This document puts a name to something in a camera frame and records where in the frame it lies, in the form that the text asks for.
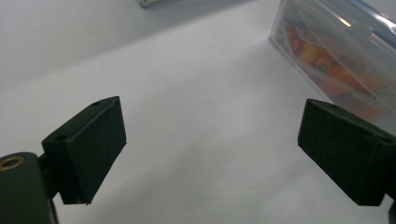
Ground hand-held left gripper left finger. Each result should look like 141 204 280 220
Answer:
37 95 128 205

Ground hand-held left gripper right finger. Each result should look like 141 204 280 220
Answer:
297 98 396 207

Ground orange and yellow toy pieces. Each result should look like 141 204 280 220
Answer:
281 22 389 122

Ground clear blue-rimmed plastic container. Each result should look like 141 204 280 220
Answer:
281 0 396 50

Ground metal bar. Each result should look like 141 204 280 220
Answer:
136 0 188 9

